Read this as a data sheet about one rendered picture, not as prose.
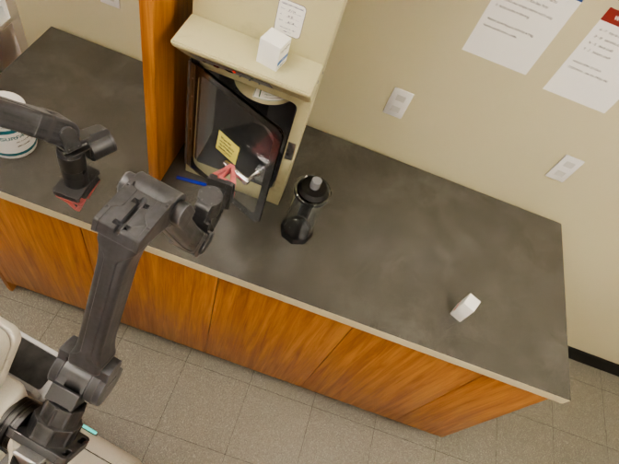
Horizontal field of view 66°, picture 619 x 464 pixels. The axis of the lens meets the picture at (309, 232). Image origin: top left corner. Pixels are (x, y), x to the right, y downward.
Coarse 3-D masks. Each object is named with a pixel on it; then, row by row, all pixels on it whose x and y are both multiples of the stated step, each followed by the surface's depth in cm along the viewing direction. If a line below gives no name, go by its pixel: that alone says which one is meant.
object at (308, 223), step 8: (304, 176) 135; (296, 184) 133; (328, 184) 136; (296, 192) 131; (296, 200) 134; (304, 200) 131; (328, 200) 133; (296, 208) 136; (304, 208) 134; (312, 208) 133; (320, 208) 135; (288, 216) 142; (296, 216) 139; (304, 216) 137; (312, 216) 137; (288, 224) 144; (296, 224) 141; (304, 224) 140; (312, 224) 142; (288, 232) 146; (296, 232) 144; (304, 232) 144
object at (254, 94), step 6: (240, 84) 125; (240, 90) 125; (246, 90) 124; (252, 90) 124; (258, 90) 123; (246, 96) 125; (252, 96) 124; (258, 96) 124; (264, 96) 124; (270, 96) 124; (276, 96) 125; (264, 102) 125; (270, 102) 125; (276, 102) 126; (282, 102) 127
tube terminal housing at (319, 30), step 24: (216, 0) 104; (240, 0) 102; (264, 0) 101; (312, 0) 98; (336, 0) 96; (240, 24) 107; (264, 24) 105; (312, 24) 102; (336, 24) 101; (312, 48) 107; (216, 72) 119; (288, 96) 119; (192, 168) 153; (288, 168) 140
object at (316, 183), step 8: (312, 176) 134; (304, 184) 132; (312, 184) 130; (320, 184) 130; (304, 192) 131; (312, 192) 131; (320, 192) 132; (328, 192) 134; (312, 200) 131; (320, 200) 131
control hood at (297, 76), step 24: (192, 24) 105; (216, 24) 107; (192, 48) 101; (216, 48) 103; (240, 48) 105; (240, 72) 104; (264, 72) 103; (288, 72) 105; (312, 72) 107; (312, 96) 113
